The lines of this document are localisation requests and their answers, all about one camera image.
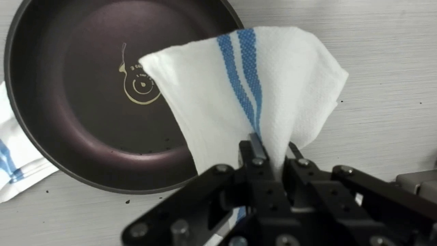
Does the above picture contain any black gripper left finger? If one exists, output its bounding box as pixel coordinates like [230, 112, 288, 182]
[120, 133, 278, 246]

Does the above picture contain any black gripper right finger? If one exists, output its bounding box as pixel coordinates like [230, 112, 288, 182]
[282, 141, 437, 246]

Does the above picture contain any white cloth with blue stripes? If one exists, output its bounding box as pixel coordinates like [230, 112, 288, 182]
[0, 81, 60, 205]
[136, 25, 350, 224]

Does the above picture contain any dark nonstick frying pan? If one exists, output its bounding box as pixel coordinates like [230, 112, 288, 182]
[2, 0, 247, 196]

